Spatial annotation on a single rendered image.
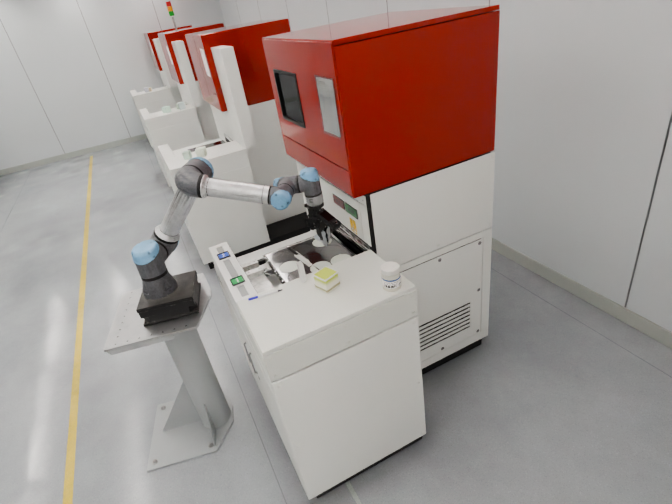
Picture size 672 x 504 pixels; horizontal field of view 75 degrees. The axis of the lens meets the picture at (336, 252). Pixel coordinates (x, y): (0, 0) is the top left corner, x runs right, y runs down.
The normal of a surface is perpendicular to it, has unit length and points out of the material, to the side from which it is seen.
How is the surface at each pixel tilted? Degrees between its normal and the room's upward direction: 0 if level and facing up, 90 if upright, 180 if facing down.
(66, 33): 90
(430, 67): 90
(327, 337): 90
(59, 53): 90
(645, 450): 0
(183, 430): 0
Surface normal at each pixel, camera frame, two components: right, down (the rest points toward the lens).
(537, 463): -0.14, -0.85
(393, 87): 0.44, 0.40
